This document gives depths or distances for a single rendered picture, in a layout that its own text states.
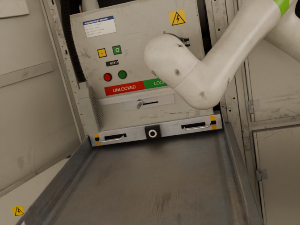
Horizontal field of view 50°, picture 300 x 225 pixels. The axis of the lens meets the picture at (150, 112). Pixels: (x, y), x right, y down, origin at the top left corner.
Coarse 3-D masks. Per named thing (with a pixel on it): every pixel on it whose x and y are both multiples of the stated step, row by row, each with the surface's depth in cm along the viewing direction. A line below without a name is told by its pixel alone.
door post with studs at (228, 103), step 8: (208, 0) 120; (216, 0) 120; (208, 8) 121; (216, 8) 121; (224, 8) 120; (208, 16) 122; (216, 16) 121; (224, 16) 121; (208, 24) 123; (216, 24) 122; (224, 24) 122; (216, 32) 123; (216, 40) 125; (232, 80) 128; (232, 88) 129; (224, 96) 131; (232, 96) 130; (224, 104) 132; (232, 104) 131; (224, 112) 133; (232, 112) 132; (224, 120) 134; (232, 120) 133; (240, 128) 134; (240, 136) 135; (240, 144) 136
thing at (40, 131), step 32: (0, 0) 112; (32, 0) 125; (0, 32) 115; (32, 32) 125; (0, 64) 115; (32, 64) 125; (64, 64) 135; (0, 96) 115; (32, 96) 125; (64, 96) 138; (0, 128) 115; (32, 128) 125; (64, 128) 138; (0, 160) 115; (32, 160) 125; (0, 192) 112
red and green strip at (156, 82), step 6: (156, 78) 123; (126, 84) 125; (132, 84) 125; (138, 84) 124; (144, 84) 124; (150, 84) 124; (156, 84) 123; (162, 84) 123; (108, 90) 127; (114, 90) 126; (120, 90) 126; (126, 90) 126; (132, 90) 125
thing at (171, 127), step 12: (180, 120) 126; (192, 120) 125; (204, 120) 124; (216, 120) 124; (108, 132) 131; (120, 132) 130; (132, 132) 130; (144, 132) 129; (168, 132) 128; (180, 132) 127; (192, 132) 126; (96, 144) 134
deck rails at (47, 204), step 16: (224, 128) 121; (224, 144) 114; (80, 160) 122; (224, 160) 102; (64, 176) 107; (80, 176) 113; (224, 176) 93; (48, 192) 96; (64, 192) 104; (240, 192) 82; (32, 208) 86; (48, 208) 94; (240, 208) 77; (16, 224) 79; (32, 224) 85; (48, 224) 88; (240, 224) 72
